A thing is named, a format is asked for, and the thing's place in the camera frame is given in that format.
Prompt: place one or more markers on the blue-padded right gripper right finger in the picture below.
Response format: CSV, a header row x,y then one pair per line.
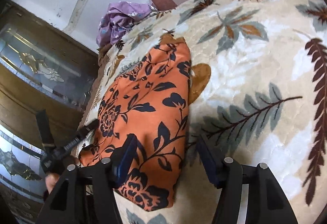
x,y
267,202

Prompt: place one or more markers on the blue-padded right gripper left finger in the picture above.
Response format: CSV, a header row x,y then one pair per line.
x,y
86,195

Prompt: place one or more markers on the orange black floral garment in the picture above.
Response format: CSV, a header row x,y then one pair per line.
x,y
150,101

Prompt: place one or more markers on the person's left hand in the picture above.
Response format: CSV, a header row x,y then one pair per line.
x,y
50,180

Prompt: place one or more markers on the brown wooden glass door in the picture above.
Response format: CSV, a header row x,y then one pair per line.
x,y
41,70

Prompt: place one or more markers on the cream leaf-pattern fleece blanket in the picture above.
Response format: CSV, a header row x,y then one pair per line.
x,y
257,91

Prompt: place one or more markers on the purple floral crumpled cloth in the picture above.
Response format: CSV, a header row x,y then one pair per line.
x,y
119,19

